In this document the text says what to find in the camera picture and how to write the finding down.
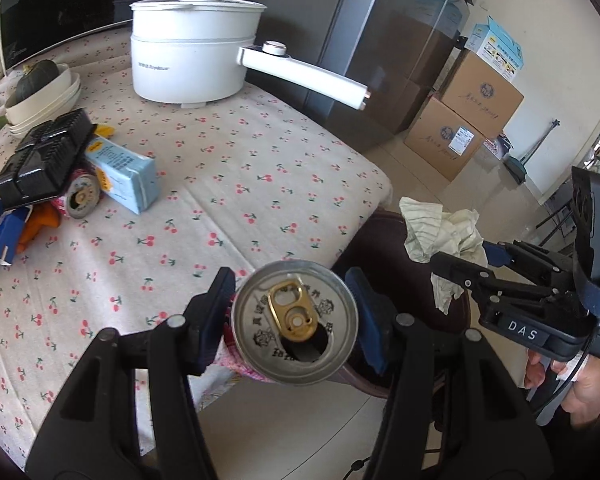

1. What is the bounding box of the black plastic food tray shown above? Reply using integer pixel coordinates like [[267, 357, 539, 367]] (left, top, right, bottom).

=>
[[0, 107, 97, 208]]

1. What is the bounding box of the pink drink can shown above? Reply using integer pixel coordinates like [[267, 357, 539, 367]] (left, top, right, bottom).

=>
[[50, 167, 102, 219], [220, 259, 359, 387]]

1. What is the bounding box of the cream bowl with green handle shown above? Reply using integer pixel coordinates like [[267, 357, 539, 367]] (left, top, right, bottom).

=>
[[0, 64, 73, 136]]

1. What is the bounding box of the white electric cooking pot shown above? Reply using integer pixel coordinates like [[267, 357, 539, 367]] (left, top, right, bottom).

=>
[[130, 0, 372, 111]]

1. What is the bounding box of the light blue drink carton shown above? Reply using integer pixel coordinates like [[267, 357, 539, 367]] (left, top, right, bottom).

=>
[[82, 137, 158, 215]]

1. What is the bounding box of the grey refrigerator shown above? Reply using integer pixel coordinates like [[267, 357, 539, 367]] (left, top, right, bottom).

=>
[[312, 0, 473, 157]]

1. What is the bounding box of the cream ceramic plate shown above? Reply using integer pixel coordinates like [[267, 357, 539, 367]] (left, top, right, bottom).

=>
[[9, 85, 83, 138]]

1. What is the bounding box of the dark dustpan with handle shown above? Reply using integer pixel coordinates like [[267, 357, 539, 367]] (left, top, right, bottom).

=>
[[502, 120, 561, 183]]

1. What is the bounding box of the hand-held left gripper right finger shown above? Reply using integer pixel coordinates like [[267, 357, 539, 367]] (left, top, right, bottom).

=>
[[344, 267, 556, 480]]

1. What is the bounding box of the brown cardboard box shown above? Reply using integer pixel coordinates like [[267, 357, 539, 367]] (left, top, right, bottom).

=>
[[405, 96, 486, 182], [440, 50, 525, 138]]

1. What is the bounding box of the person's right hand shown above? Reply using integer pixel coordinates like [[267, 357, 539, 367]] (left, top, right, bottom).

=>
[[525, 340, 600, 428]]

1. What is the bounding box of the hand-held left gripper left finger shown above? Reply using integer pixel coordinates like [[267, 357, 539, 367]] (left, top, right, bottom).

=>
[[27, 267, 238, 480]]

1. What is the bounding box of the small blue white carton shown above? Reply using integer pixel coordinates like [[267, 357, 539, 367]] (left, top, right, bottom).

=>
[[0, 197, 33, 266]]

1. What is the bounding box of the orange snack wrapper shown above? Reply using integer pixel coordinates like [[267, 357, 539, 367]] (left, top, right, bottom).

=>
[[17, 205, 63, 253]]

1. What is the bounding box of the striped paper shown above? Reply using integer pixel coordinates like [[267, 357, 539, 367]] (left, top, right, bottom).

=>
[[399, 196, 488, 313]]

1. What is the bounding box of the blue and white box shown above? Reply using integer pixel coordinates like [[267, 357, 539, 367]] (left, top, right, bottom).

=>
[[464, 16, 523, 81]]

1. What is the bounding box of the black microwave oven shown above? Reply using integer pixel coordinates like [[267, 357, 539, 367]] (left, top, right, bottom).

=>
[[0, 0, 216, 71]]

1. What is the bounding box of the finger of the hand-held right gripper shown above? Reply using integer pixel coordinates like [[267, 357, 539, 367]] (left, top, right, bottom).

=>
[[430, 251, 581, 311], [482, 240, 578, 288]]

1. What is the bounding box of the round brown stool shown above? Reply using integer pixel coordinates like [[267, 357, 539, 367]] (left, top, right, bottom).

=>
[[330, 210, 473, 401]]

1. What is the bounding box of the stack of white bowls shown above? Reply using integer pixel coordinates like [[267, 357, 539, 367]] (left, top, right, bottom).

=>
[[5, 72, 81, 128]]

